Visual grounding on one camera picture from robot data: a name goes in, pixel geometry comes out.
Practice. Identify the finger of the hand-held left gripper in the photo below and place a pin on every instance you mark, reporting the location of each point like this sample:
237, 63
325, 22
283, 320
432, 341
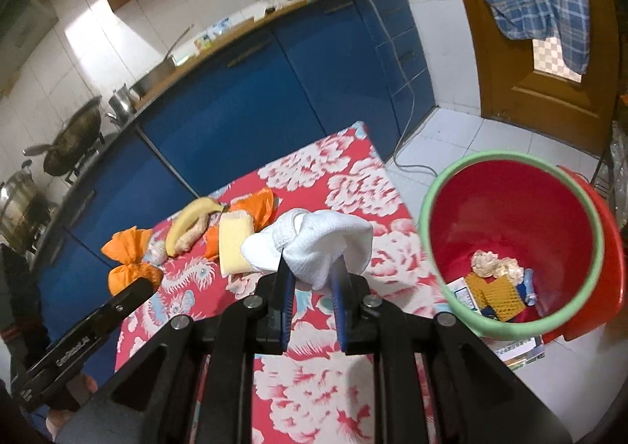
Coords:
132, 293

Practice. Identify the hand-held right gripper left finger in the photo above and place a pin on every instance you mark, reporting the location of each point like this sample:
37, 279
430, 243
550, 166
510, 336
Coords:
287, 311

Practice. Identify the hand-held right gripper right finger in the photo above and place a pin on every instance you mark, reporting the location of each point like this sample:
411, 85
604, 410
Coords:
338, 311

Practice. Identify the orange cloth bundle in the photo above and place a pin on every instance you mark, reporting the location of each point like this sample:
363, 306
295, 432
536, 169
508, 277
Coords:
130, 248
257, 206

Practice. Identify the white sock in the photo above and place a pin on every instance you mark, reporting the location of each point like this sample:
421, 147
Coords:
319, 238

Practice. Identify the teal and white carton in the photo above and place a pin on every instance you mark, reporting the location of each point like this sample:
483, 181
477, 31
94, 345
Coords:
461, 292

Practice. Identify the white paper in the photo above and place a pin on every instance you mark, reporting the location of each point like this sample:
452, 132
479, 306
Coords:
485, 262

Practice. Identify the yellow mesh scrubber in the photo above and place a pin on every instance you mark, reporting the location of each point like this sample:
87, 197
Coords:
495, 299

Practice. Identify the red bin with green rim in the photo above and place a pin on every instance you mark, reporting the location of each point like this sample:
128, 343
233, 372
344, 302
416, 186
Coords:
490, 208

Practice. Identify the person's left hand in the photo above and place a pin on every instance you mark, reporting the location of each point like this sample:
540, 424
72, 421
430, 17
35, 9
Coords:
83, 387

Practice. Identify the ginger root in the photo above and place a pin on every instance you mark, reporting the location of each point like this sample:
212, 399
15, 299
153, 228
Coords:
194, 235

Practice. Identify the yellow sponge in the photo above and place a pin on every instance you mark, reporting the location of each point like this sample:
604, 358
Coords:
233, 243

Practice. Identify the yellow banana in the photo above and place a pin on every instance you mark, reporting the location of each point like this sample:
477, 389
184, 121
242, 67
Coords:
189, 221

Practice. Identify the large steel pot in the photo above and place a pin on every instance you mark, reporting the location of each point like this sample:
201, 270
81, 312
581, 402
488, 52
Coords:
19, 208

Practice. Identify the red printed tablecloth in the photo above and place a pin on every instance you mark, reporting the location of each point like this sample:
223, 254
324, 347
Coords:
343, 169

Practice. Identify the black wok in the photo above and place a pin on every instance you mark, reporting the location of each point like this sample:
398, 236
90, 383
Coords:
73, 135

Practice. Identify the printed cardboard box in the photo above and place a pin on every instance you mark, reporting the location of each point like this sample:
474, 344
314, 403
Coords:
520, 351

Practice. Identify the small steel kettle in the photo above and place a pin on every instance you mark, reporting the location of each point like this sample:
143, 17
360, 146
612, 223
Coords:
120, 103

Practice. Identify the light blue wrapper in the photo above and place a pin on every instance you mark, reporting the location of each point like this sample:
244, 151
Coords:
529, 287

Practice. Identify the blue kitchen cabinet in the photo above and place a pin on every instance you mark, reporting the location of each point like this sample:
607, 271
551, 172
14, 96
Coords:
221, 120

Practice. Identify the small printed packet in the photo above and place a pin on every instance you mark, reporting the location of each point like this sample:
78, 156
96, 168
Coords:
211, 34

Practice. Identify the red plastic basin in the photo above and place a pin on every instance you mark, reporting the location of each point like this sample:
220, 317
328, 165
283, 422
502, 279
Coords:
608, 267

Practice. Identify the wooden door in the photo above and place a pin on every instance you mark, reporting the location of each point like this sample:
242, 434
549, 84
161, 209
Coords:
515, 96

